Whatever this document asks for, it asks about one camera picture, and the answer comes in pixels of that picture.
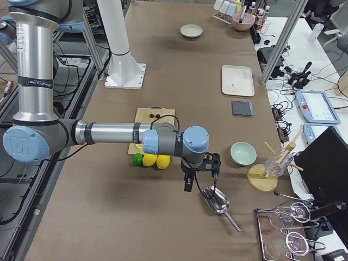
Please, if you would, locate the mint green bowl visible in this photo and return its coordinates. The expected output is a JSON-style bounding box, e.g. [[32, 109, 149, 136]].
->
[[230, 142, 257, 166]]

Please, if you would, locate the grey folded cloth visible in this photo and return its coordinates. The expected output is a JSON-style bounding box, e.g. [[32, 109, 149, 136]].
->
[[231, 100, 253, 117]]

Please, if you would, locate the blue teach pendant upper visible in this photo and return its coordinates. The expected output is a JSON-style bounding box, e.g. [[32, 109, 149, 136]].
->
[[295, 91, 340, 125]]

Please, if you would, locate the clear glass cup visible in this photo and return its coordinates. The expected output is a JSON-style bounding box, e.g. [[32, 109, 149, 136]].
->
[[265, 148, 294, 177]]

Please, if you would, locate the bamboo cutting board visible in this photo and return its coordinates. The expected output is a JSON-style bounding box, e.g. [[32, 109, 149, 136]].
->
[[128, 107, 176, 155]]

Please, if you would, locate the metal scoop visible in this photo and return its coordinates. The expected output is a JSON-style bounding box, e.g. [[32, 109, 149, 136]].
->
[[203, 185, 241, 232]]

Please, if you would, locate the black monitor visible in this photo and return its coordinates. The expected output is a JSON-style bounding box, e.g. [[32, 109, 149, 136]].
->
[[294, 127, 347, 204]]

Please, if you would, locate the green lime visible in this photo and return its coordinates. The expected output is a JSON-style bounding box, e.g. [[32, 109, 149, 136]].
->
[[132, 153, 143, 166]]

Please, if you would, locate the aluminium frame post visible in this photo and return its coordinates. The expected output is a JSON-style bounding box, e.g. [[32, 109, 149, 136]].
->
[[260, 0, 308, 85]]

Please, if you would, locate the yellow lemon outer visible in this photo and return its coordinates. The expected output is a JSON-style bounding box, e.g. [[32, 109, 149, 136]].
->
[[156, 155, 171, 170]]

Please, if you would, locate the metal wine glass rack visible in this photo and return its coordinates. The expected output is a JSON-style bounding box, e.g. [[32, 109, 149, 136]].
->
[[255, 201, 326, 260]]

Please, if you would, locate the white bottle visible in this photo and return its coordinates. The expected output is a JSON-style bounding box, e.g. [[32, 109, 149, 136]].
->
[[307, 23, 324, 42]]

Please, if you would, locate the cream round plate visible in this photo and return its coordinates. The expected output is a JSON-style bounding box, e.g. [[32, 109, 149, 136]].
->
[[180, 24, 203, 38]]

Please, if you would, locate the yellow lemon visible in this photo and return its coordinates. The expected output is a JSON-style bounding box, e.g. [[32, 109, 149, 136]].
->
[[156, 155, 171, 170], [142, 154, 158, 167]]

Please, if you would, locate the pastel cup rack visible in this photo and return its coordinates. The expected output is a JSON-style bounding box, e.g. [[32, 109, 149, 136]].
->
[[212, 0, 242, 24]]

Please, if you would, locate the blue teach pendant lower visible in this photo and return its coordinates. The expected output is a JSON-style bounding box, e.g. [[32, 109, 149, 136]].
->
[[303, 123, 338, 145]]

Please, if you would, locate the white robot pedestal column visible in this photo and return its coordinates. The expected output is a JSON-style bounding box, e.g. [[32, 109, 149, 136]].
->
[[97, 0, 146, 90]]

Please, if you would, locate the cream rectangular tray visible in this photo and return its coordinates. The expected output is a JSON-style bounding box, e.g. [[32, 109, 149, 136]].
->
[[221, 65, 255, 97]]

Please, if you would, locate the blue teach pendant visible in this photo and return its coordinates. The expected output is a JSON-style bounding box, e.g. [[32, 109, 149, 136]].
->
[[303, 123, 338, 145], [295, 91, 340, 125]]

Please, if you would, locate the yellow lemon middle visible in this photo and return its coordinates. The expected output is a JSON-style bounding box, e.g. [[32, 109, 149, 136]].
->
[[142, 154, 158, 167]]

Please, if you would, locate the wooden cup stand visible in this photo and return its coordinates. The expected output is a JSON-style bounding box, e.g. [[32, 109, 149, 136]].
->
[[247, 129, 303, 192]]

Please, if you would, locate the pink bowl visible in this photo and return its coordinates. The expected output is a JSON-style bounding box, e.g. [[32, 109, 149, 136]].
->
[[232, 13, 255, 32]]

